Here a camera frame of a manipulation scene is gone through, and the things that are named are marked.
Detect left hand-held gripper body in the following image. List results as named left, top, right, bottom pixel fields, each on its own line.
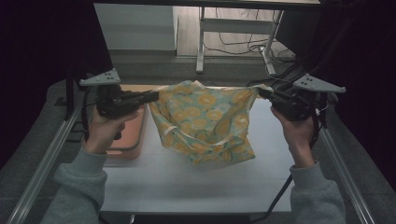
left=78, top=67, right=148, bottom=121

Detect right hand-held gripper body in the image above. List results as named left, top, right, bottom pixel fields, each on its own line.
left=271, top=73, right=347, bottom=122

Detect lemon print cloth tote bag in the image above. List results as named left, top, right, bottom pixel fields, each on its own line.
left=148, top=79, right=262, bottom=166

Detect person's left hand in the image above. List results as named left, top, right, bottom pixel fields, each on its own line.
left=81, top=105, right=141, bottom=155

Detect person's right hand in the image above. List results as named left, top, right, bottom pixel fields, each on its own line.
left=270, top=106, right=316, bottom=169

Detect pink plastic storage box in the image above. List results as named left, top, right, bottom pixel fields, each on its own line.
left=105, top=83, right=149, bottom=161

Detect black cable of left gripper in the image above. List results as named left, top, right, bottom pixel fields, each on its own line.
left=80, top=86, right=93, bottom=142

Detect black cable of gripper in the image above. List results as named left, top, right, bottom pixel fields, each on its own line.
left=80, top=86, right=93, bottom=142
left=248, top=90, right=330, bottom=224

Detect loose black floor cables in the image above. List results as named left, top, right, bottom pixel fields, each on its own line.
left=204, top=8, right=297, bottom=82

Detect black upright post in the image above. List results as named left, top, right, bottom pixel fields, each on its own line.
left=64, top=62, right=77, bottom=121

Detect white metal table frame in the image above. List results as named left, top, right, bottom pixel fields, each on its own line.
left=195, top=6, right=285, bottom=76

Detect aluminium table rail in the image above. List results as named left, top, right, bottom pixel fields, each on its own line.
left=318, top=126, right=376, bottom=224
left=6, top=105, right=84, bottom=224

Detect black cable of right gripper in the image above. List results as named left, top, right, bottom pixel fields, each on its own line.
left=248, top=90, right=330, bottom=224

